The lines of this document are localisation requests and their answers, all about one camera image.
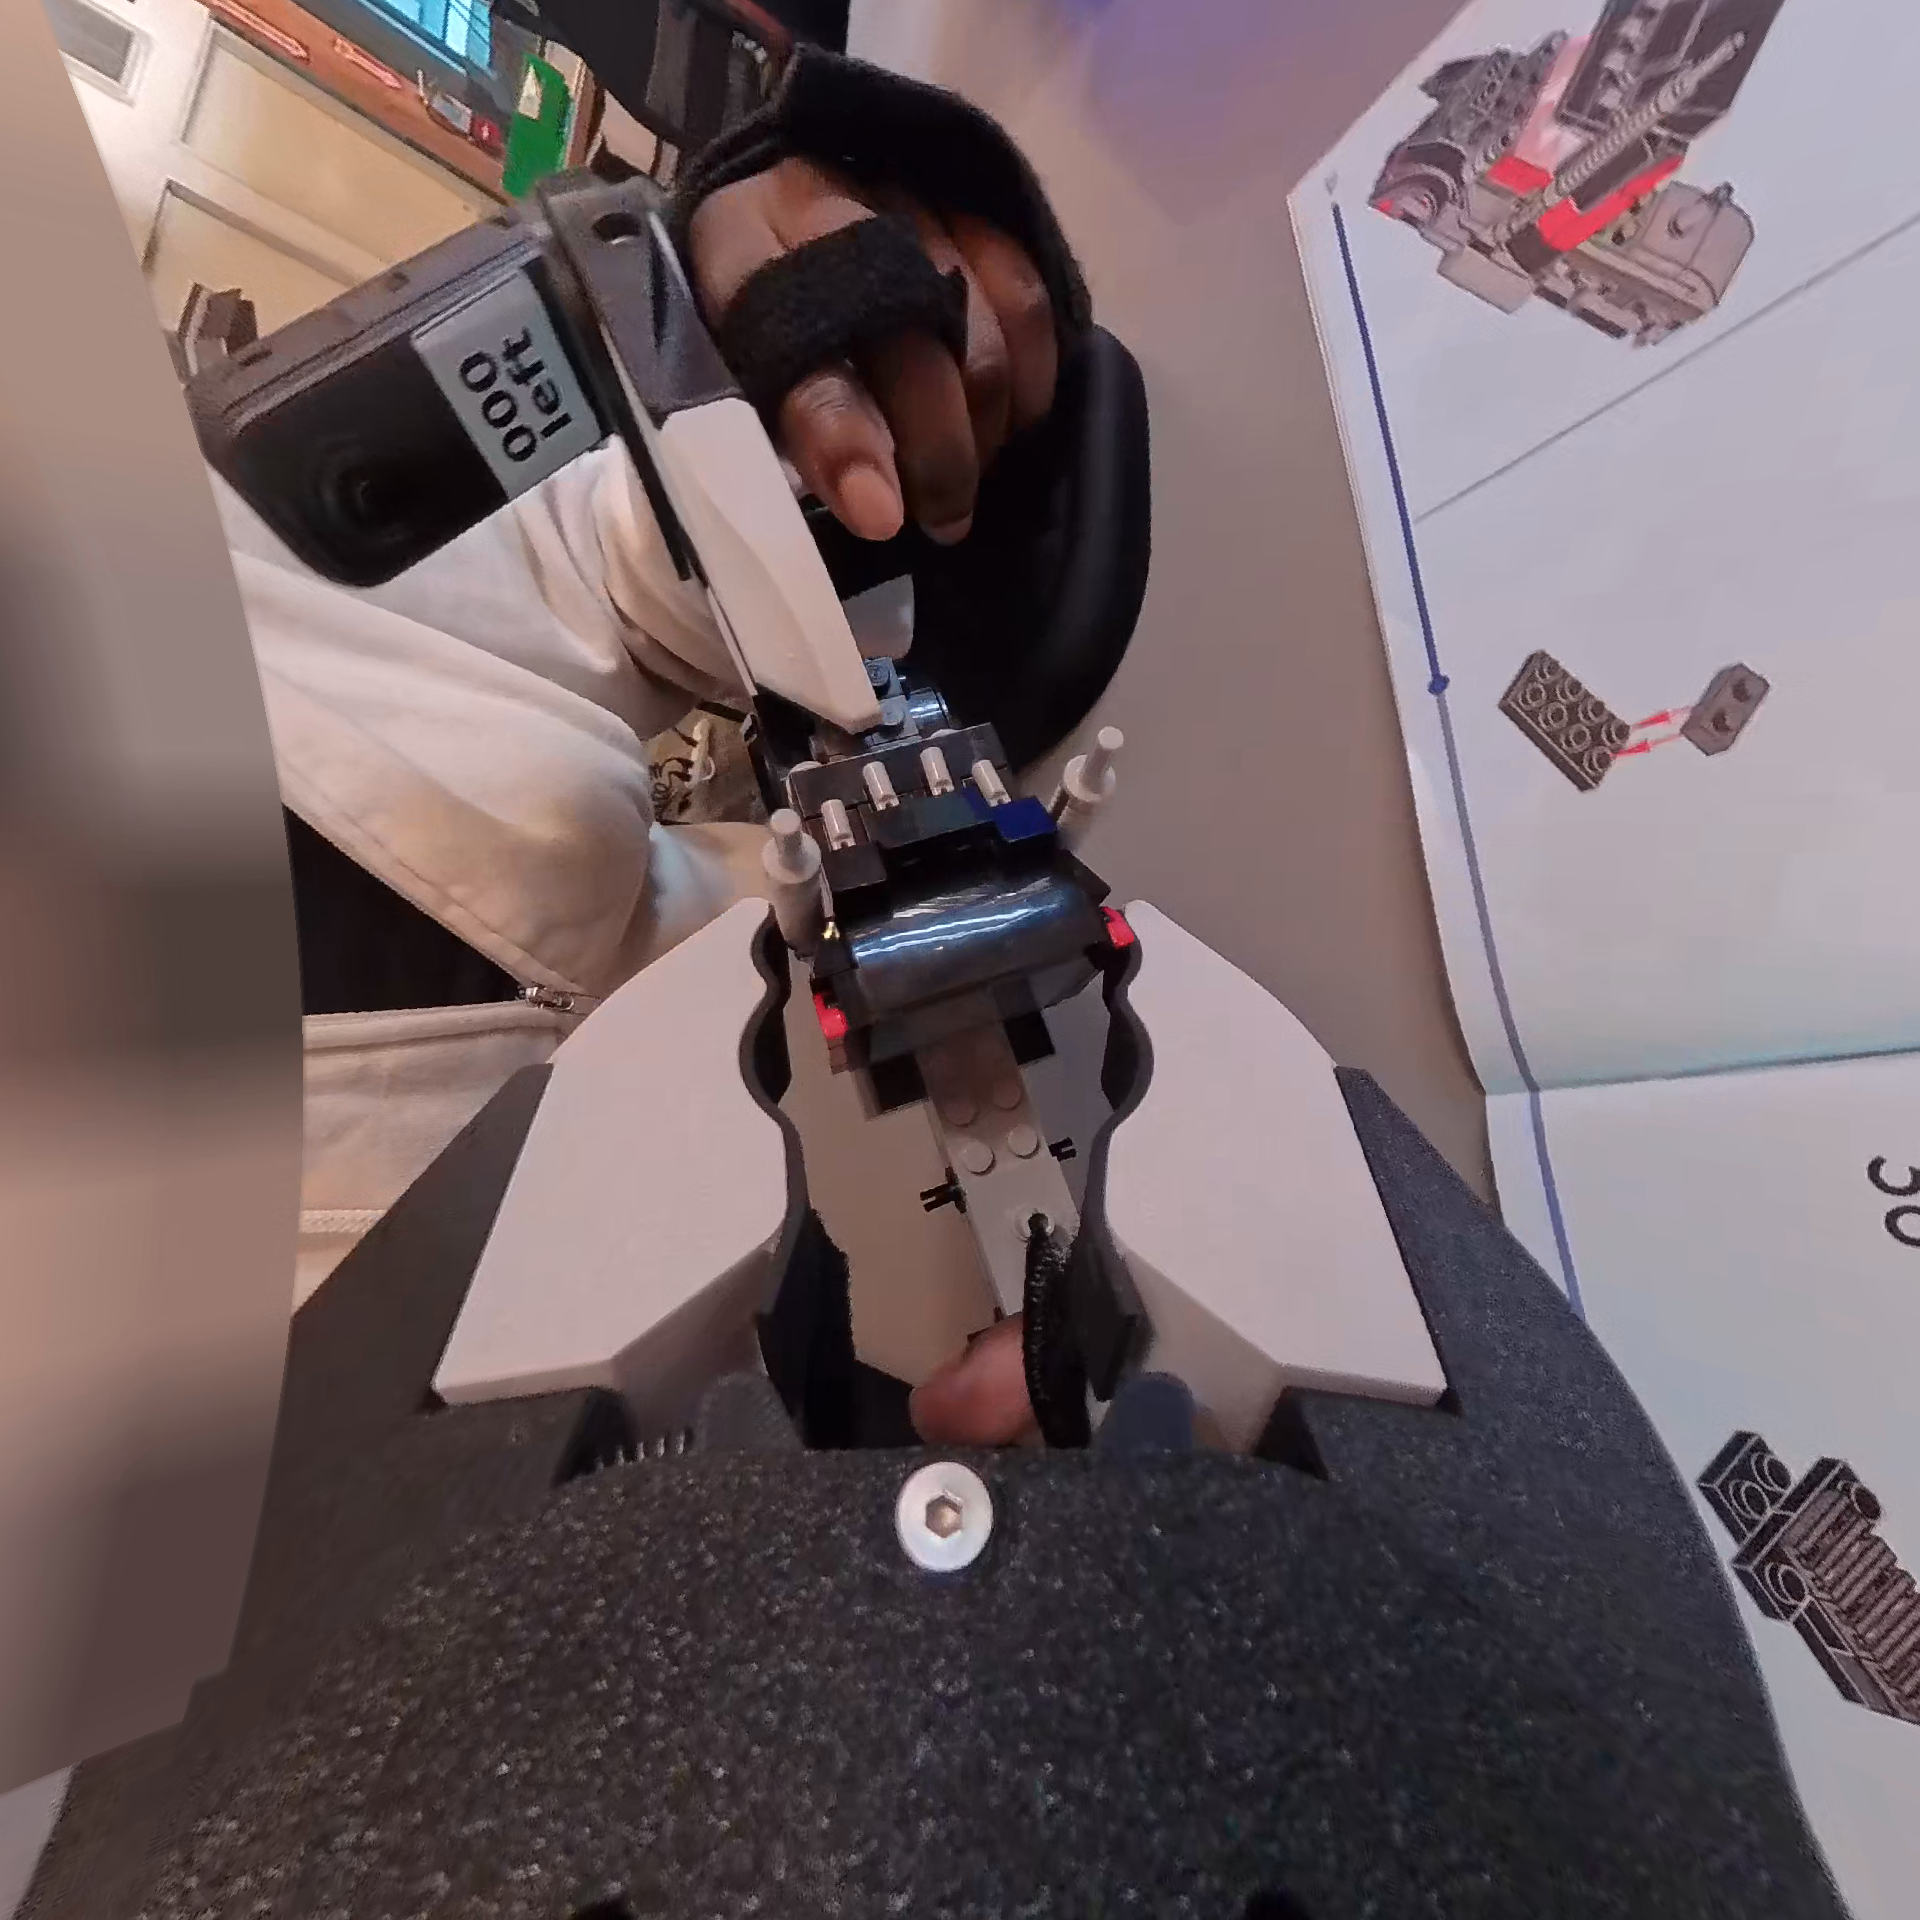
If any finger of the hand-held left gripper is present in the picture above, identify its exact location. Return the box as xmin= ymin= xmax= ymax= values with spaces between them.
xmin=657 ymin=394 xmax=890 ymax=740

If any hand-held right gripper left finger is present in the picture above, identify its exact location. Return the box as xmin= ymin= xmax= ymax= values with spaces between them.
xmin=431 ymin=896 xmax=823 ymax=1413

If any open lego instruction booklet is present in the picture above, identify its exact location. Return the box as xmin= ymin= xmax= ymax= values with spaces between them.
xmin=1286 ymin=0 xmax=1920 ymax=1727

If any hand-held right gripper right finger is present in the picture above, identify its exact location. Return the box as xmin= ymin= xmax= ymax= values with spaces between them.
xmin=1093 ymin=896 xmax=1467 ymax=1453

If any lego truck model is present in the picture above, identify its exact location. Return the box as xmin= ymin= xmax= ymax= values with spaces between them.
xmin=761 ymin=651 xmax=1146 ymax=1322

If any person's right hand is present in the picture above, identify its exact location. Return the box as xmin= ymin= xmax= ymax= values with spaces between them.
xmin=909 ymin=1332 xmax=1042 ymax=1450

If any person's left hand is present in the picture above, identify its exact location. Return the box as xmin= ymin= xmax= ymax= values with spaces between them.
xmin=689 ymin=181 xmax=1055 ymax=548

